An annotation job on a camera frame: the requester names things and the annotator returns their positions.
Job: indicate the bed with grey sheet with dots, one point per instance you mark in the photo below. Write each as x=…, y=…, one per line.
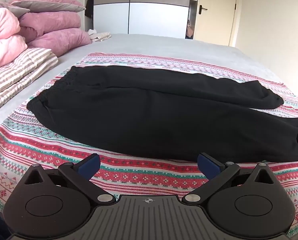
x=164, y=45

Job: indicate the red green patterned blanket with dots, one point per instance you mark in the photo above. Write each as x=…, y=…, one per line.
x=139, y=175

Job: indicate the white and grey wardrobe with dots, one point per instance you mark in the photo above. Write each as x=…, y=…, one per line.
x=144, y=7

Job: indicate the beige striped quilt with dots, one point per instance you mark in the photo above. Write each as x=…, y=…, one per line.
x=16, y=77

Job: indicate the black pants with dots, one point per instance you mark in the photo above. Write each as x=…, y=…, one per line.
x=151, y=115

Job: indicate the pink pillow with grey edge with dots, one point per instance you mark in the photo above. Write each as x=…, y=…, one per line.
x=51, y=3

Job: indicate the beige crumpled cloth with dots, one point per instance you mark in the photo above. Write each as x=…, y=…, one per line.
x=99, y=35

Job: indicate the cream door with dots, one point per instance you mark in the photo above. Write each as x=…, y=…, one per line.
x=216, y=12

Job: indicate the pink fluffy duvet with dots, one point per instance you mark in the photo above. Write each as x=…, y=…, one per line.
x=4, y=37

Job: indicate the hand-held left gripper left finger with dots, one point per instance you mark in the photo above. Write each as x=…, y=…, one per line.
x=87, y=166

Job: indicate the dark hanging garment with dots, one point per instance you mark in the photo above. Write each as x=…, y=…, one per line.
x=89, y=5

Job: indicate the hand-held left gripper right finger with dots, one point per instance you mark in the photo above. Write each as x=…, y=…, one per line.
x=209, y=166

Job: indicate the open shelf with clutter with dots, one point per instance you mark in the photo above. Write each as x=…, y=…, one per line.
x=191, y=17

